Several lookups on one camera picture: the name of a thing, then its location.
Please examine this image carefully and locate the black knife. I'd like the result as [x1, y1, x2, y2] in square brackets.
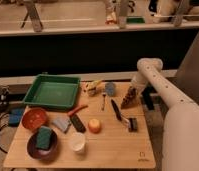
[111, 99, 122, 121]

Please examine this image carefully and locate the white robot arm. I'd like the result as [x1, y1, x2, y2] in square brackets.
[131, 58, 199, 171]

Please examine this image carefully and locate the blue box on floor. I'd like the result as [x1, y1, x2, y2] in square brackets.
[8, 108, 24, 127]

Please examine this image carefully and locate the dark red grape bunch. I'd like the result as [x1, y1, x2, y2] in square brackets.
[121, 86, 137, 109]

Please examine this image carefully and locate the green plastic tray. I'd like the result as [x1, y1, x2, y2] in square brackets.
[23, 74, 80, 110]

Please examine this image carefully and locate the blue grey round object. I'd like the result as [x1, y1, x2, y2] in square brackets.
[105, 82, 116, 97]

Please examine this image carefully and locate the small dark fork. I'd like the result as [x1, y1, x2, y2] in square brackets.
[101, 93, 106, 111]

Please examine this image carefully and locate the wooden table board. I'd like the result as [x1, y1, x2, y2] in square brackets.
[3, 82, 156, 169]

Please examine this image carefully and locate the green sponge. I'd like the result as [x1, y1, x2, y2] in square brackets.
[36, 126, 52, 150]

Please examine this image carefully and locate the clear plastic cup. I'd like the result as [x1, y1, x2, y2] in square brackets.
[68, 132, 86, 154]

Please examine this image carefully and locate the red yellow apple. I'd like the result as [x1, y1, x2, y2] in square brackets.
[88, 119, 101, 133]

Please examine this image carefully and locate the orange carrot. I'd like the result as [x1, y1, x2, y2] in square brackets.
[67, 104, 88, 116]

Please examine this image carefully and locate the dark purple plate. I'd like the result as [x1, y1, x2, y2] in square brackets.
[27, 131, 58, 160]

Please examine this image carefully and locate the yellow toy item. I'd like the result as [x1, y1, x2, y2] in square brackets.
[85, 80, 101, 96]

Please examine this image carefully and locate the black remote control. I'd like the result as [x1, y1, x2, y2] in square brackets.
[70, 114, 86, 133]

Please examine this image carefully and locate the red bowl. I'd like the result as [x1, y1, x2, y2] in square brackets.
[22, 108, 48, 131]

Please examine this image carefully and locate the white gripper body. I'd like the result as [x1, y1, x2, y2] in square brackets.
[131, 72, 148, 95]

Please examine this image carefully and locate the black binder clip brush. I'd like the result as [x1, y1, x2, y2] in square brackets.
[123, 118, 138, 132]

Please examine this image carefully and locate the grey cloth piece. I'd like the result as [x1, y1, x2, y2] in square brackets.
[52, 117, 71, 133]

